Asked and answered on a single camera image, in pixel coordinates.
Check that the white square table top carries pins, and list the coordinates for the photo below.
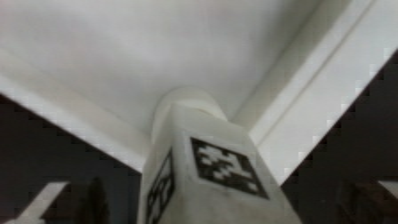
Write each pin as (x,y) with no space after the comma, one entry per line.
(282,55)

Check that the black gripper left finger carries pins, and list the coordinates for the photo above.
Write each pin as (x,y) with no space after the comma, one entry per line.
(68,204)

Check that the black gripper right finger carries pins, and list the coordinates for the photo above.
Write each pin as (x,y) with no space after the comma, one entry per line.
(367,204)

